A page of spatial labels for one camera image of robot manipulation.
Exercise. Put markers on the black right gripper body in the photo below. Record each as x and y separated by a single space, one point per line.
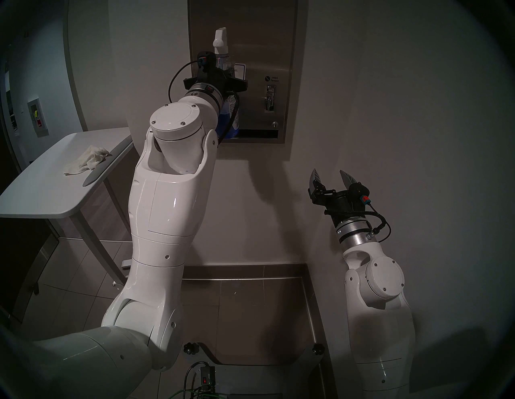
342 205

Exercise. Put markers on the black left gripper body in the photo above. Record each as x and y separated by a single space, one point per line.
211 78

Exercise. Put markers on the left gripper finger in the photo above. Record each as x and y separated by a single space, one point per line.
191 83
237 85

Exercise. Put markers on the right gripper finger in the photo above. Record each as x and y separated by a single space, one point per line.
316 185
346 179

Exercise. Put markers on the clear spray cleaner bottle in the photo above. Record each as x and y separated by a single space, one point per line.
221 40

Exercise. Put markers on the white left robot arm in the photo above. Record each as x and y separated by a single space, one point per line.
169 201

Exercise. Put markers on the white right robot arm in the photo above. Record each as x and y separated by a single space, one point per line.
378 321

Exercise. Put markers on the white blue-bordered label sticker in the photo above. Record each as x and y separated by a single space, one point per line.
240 71

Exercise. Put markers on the chrome dispenser lever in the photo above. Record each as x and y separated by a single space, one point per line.
269 98

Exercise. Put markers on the crumpled white cloth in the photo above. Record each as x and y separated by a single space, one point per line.
86 159

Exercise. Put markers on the black base knob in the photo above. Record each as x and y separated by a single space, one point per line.
190 348
319 349

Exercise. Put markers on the white table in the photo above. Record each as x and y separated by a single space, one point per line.
40 181

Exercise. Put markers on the black box with red light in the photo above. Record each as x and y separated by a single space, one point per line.
206 378

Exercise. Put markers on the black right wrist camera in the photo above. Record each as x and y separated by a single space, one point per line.
357 190

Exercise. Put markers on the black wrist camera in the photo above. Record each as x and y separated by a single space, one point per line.
205 60
357 190

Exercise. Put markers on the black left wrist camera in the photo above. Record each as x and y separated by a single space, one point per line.
205 60

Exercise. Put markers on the stainless steel wall dispenser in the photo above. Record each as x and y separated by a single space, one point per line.
265 40

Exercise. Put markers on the fire extinguisher wall cabinet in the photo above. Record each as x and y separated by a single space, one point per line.
38 116

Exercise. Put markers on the grey robot base frame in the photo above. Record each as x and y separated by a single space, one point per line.
261 378

